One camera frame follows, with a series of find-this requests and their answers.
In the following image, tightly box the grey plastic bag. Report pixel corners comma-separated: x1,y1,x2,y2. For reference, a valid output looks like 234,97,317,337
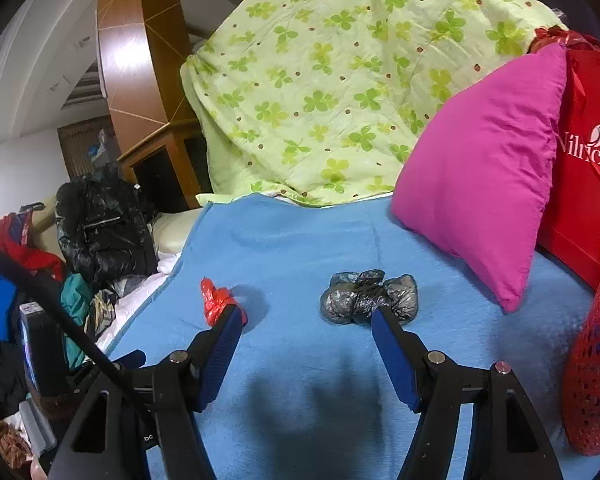
320,269,419,325

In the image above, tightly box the shiny red plastic bag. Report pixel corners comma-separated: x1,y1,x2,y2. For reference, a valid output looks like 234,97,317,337
532,27,600,53

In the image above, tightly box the red plastic basket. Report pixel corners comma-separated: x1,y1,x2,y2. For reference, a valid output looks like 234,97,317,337
560,220,600,456

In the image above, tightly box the red paper gift bag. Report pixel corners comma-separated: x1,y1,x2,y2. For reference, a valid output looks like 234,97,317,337
530,40,600,291

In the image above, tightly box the blue blanket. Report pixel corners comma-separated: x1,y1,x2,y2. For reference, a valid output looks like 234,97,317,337
95,195,600,480

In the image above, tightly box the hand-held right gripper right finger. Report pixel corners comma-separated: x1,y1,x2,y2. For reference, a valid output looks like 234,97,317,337
371,306,563,480

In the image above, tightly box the red plastic wrapper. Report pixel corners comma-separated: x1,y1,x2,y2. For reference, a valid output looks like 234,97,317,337
200,277,248,328

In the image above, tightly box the red garment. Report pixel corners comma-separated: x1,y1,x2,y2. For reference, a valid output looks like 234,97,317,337
0,205,66,281

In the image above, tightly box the brown patterned cloth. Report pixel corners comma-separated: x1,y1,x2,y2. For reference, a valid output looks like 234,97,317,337
0,420,31,466

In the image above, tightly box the dark lattice panel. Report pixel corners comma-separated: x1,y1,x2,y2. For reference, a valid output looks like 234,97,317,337
57,115,126,181

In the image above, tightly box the green clover print quilt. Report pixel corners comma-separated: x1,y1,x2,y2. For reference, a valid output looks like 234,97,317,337
180,0,568,208

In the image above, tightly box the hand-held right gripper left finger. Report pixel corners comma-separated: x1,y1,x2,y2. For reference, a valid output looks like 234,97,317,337
52,305,246,480

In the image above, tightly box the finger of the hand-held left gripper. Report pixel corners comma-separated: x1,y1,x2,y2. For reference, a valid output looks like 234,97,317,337
80,350,148,386

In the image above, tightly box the wooden headboard cabinet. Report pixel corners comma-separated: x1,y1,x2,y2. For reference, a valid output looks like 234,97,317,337
97,0,203,211

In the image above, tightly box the black cable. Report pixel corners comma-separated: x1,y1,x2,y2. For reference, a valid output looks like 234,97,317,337
0,240,123,378

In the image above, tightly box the black puffer jacket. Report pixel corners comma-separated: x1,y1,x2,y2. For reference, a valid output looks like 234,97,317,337
55,165,158,286

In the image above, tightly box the magenta pillow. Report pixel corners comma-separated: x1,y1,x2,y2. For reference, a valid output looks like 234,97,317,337
390,42,568,313

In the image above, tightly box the ceiling air vent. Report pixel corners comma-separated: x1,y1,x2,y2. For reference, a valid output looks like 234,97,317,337
60,75,106,108

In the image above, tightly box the white bed sheet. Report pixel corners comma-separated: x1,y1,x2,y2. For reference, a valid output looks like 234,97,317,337
97,255,181,351

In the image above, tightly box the teal cloth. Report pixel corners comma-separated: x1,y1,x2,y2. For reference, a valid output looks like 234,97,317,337
60,275,96,366

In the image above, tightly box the cream pillow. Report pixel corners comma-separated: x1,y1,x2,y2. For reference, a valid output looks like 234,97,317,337
150,210,201,261

